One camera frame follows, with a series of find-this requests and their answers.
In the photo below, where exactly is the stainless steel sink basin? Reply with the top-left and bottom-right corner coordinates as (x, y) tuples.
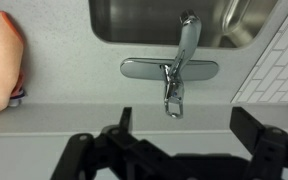
(88, 0), (280, 50)

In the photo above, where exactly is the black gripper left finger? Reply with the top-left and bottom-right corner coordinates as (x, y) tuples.
(50, 106), (133, 180)

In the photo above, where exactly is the orange cloth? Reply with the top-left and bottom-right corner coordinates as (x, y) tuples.
(0, 10), (26, 120)

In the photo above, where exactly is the chrome faucet with base plate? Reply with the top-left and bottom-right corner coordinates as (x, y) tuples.
(119, 9), (220, 82)

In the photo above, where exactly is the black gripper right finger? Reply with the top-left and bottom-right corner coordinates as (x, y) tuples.
(229, 106), (288, 180)

